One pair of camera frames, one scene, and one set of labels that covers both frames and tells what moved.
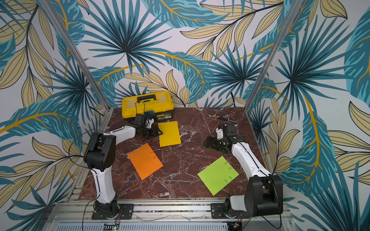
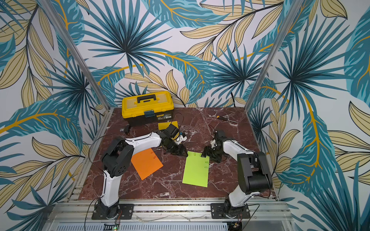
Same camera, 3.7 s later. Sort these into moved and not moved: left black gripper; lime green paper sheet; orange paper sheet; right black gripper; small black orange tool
Moved: left black gripper; lime green paper sheet; right black gripper
Not moved: small black orange tool; orange paper sheet
